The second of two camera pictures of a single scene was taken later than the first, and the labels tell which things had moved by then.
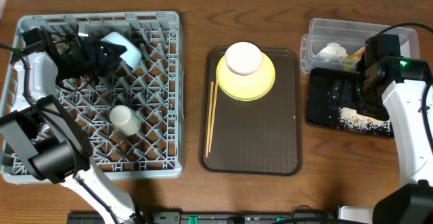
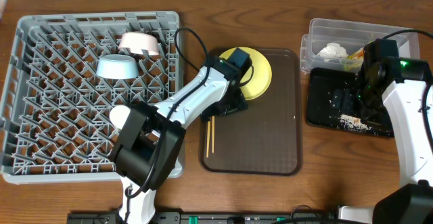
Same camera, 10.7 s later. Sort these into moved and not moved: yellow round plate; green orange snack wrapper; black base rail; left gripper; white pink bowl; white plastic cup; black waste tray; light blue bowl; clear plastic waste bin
Moved: white pink bowl; left gripper; light blue bowl
Not moved: white plastic cup; black waste tray; yellow round plate; black base rail; clear plastic waste bin; green orange snack wrapper
